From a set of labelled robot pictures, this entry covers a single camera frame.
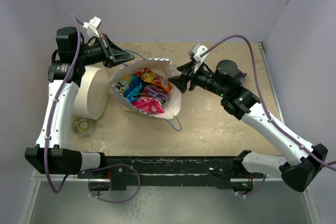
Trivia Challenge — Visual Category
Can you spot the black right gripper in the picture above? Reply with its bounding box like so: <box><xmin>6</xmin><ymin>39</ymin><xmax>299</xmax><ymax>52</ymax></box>
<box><xmin>168</xmin><ymin>60</ymin><xmax>227</xmax><ymax>97</ymax></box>

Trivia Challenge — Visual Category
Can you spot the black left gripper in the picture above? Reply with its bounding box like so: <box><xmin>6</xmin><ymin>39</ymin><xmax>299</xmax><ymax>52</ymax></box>
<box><xmin>76</xmin><ymin>33</ymin><xmax>134</xmax><ymax>69</ymax></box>

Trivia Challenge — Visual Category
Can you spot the blue checkered paper bag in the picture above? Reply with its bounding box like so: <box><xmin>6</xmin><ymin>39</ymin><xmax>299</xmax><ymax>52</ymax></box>
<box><xmin>109</xmin><ymin>50</ymin><xmax>182</xmax><ymax>124</ymax></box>

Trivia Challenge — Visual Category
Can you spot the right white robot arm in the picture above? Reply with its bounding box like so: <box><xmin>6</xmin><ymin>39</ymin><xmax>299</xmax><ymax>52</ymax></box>
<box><xmin>169</xmin><ymin>60</ymin><xmax>328</xmax><ymax>192</ymax></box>

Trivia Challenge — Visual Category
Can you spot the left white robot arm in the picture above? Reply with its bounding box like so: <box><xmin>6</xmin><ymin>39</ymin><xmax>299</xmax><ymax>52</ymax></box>
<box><xmin>25</xmin><ymin>27</ymin><xmax>134</xmax><ymax>178</ymax></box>

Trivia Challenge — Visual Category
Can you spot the blue snack wrapper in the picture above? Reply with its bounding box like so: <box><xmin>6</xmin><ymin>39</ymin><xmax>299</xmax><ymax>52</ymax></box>
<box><xmin>124</xmin><ymin>75</ymin><xmax>142</xmax><ymax>103</ymax></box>

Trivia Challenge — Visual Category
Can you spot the orange snack packet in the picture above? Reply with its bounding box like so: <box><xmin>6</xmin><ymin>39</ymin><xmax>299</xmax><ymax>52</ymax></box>
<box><xmin>141</xmin><ymin>68</ymin><xmax>171</xmax><ymax>93</ymax></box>

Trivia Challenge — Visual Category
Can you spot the pink snack packet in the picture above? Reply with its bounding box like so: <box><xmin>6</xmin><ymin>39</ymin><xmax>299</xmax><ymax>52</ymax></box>
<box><xmin>132</xmin><ymin>96</ymin><xmax>164</xmax><ymax>114</ymax></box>

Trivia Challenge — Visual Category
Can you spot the white round container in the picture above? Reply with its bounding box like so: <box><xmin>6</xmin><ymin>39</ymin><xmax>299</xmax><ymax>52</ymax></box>
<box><xmin>47</xmin><ymin>64</ymin><xmax>110</xmax><ymax>121</ymax></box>

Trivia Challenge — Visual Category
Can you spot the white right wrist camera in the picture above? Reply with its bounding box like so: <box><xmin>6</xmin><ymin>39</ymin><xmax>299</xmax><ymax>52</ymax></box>
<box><xmin>189</xmin><ymin>44</ymin><xmax>209</xmax><ymax>73</ymax></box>

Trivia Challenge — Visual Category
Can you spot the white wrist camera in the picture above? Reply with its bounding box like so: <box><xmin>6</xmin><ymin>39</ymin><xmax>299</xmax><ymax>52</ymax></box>
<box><xmin>82</xmin><ymin>17</ymin><xmax>102</xmax><ymax>38</ymax></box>
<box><xmin>189</xmin><ymin>44</ymin><xmax>209</xmax><ymax>73</ymax></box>

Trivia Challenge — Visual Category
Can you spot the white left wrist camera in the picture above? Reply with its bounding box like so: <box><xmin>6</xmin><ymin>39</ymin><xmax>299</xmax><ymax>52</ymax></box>
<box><xmin>82</xmin><ymin>17</ymin><xmax>102</xmax><ymax>38</ymax></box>

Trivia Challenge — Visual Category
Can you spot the aluminium frame rail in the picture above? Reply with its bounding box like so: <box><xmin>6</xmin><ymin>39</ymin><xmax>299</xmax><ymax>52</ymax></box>
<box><xmin>30</xmin><ymin>169</ymin><xmax>110</xmax><ymax>183</ymax></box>

